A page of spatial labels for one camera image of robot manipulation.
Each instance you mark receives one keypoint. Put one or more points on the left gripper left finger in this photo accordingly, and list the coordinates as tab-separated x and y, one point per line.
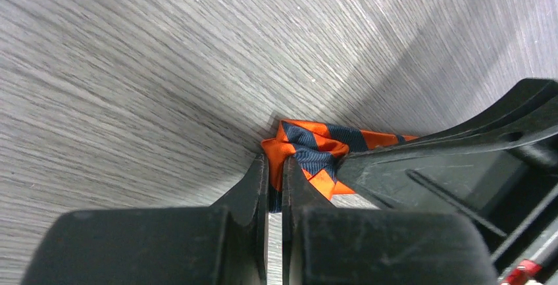
223	243

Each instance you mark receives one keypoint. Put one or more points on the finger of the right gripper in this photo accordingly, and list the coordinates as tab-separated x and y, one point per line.
499	169

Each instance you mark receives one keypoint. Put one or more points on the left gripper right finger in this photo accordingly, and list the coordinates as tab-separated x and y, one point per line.
324	244

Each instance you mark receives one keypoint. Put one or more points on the orange navy striped tie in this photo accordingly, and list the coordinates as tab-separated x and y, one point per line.
317	148

